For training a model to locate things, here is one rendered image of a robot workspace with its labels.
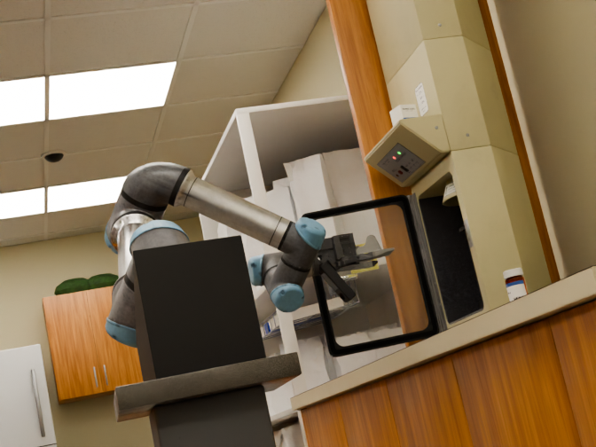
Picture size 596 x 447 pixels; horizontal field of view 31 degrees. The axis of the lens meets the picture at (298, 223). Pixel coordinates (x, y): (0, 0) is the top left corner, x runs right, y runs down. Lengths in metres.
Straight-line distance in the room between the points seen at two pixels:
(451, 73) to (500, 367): 1.02
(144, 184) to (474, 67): 0.91
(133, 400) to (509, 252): 1.18
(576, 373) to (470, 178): 1.05
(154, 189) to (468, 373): 0.86
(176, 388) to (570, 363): 0.66
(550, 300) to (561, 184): 1.44
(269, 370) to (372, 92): 1.40
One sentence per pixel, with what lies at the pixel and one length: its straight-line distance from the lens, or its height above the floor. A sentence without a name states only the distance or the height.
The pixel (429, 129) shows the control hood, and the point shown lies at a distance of 2.75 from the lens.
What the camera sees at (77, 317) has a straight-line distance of 7.77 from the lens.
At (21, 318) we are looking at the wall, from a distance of 8.11.
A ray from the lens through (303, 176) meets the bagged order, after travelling 4.01.
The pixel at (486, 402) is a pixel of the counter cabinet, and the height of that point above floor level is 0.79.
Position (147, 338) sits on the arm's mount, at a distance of 1.98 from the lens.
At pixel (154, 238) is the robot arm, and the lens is 2.17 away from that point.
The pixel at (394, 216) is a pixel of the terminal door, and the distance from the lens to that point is 3.00.
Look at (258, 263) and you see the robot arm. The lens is 2.65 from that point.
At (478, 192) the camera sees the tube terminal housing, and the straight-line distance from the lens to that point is 2.75.
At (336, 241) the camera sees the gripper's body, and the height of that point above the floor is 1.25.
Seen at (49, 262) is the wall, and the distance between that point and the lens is 8.18.
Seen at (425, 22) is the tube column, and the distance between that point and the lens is 2.86.
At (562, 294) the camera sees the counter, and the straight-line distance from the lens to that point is 1.71.
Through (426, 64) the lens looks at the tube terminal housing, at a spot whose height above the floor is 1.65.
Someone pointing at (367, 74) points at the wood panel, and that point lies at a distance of 3.17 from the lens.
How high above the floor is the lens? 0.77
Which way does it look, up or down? 12 degrees up
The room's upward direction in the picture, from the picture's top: 12 degrees counter-clockwise
